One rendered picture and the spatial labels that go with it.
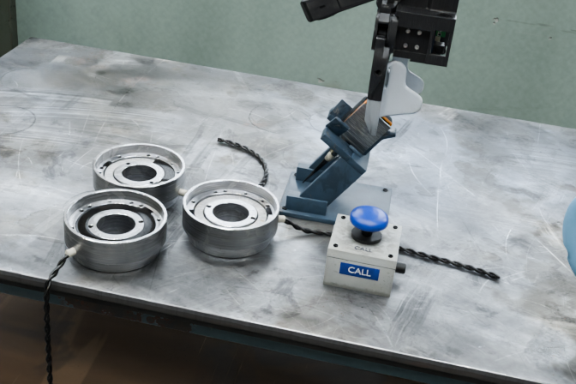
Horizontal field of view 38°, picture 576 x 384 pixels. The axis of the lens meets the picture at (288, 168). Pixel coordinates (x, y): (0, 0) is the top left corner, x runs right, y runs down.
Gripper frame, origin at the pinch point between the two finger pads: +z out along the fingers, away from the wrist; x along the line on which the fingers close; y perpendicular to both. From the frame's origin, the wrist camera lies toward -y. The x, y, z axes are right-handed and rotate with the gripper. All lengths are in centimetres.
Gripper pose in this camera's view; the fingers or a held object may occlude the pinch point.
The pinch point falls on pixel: (369, 117)
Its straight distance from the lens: 94.8
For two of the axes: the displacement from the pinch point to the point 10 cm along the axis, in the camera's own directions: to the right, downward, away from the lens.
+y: 9.8, 1.7, -1.1
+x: 1.8, -4.6, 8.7
